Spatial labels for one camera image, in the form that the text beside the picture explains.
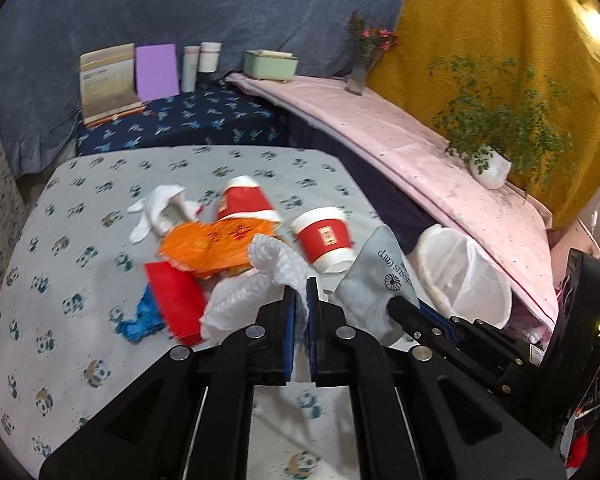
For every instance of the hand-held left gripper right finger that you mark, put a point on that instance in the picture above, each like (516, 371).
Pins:
(312, 330)

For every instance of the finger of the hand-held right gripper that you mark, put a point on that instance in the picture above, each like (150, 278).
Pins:
(410, 317)
(442, 327)

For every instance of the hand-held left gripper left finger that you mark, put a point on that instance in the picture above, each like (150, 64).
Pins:
(290, 330)

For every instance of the grey fabric pouch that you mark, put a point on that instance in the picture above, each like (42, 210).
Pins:
(375, 280)

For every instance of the white paper towel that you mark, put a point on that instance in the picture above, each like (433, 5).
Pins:
(240, 300)

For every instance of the white bin with liner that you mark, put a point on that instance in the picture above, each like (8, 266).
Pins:
(460, 270)

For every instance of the small red paper cup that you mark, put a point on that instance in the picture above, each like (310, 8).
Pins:
(325, 235)

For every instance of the orange foil packet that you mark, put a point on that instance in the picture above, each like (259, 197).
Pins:
(205, 247)

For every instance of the red card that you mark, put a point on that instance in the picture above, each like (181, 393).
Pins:
(175, 300)

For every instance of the large crushed red paper cup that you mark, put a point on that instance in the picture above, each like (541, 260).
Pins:
(242, 200)

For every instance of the blue wrapper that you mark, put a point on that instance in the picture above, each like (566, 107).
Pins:
(140, 322)

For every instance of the white tissue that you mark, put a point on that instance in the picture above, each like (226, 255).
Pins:
(155, 210)

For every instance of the dark purple cloth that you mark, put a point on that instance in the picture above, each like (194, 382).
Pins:
(370, 180)

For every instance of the white ribbed plant pot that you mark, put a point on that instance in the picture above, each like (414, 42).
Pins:
(492, 167)

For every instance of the pink cloth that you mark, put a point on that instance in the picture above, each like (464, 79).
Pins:
(380, 125)

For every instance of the green leafy plant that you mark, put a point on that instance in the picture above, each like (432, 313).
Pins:
(495, 110)

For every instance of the dark blue printed cloth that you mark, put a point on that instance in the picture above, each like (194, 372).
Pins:
(205, 120)

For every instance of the green tissue box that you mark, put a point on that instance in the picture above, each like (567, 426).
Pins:
(270, 66)

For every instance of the white jar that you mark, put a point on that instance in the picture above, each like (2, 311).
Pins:
(210, 57)

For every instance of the pink flower bunch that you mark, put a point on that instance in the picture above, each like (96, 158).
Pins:
(375, 35)

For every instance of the purple board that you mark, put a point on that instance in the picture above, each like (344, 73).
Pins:
(157, 72)

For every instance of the open beige book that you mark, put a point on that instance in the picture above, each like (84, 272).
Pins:
(107, 80)

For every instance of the yellow backdrop cloth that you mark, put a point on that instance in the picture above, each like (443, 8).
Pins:
(505, 10)

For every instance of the blue backdrop cloth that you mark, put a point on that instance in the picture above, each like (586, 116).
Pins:
(130, 0)

